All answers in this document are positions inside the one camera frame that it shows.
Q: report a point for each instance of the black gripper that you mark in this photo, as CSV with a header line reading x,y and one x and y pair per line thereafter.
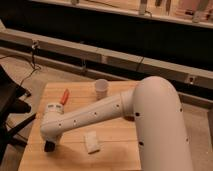
x,y
49,146

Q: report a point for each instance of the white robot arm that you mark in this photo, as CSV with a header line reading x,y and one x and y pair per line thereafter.
x,y
156,108

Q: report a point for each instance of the white sponge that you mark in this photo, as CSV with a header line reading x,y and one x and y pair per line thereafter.
x,y
91,142

